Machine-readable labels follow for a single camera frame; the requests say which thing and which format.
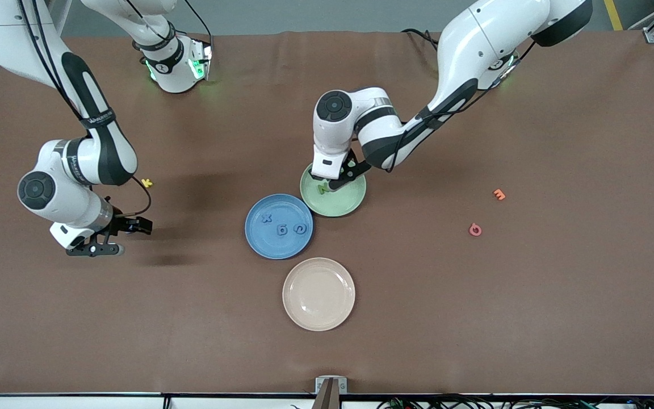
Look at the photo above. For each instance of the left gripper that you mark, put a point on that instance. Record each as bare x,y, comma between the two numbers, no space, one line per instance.
315,176

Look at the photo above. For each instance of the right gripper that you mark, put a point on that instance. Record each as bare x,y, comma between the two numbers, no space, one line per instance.
118,224

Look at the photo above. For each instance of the green foam capital N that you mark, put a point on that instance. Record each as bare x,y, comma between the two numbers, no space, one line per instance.
322,188

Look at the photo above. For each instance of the blue foam letter G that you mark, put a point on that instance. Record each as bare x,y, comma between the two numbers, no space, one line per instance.
300,228

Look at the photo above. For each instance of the blue foam lowercase g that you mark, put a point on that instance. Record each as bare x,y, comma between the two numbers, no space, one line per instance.
282,229

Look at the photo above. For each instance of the blue plastic plate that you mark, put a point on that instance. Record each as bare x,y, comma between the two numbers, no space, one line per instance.
273,245

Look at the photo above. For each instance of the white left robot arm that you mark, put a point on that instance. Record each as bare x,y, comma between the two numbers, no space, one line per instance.
491,34

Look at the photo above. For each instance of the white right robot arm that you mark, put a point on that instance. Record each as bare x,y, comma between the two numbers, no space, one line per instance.
9,34

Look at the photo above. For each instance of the green plastic plate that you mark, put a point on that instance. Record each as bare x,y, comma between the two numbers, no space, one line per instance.
344,203

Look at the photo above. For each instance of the brown table cover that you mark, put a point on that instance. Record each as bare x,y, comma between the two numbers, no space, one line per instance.
134,318

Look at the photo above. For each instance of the beige plastic plate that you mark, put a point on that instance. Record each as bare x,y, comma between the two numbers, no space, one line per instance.
318,293

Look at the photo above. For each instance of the pink foam letter Q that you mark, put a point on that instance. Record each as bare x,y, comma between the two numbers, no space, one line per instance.
475,229

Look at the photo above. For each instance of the orange foam letter E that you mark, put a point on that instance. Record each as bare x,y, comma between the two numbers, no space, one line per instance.
499,194

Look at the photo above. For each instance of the white table edge rail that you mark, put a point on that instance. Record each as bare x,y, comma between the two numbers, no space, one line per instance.
77,403

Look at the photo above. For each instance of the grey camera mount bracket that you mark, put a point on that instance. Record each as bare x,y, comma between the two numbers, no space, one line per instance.
331,386

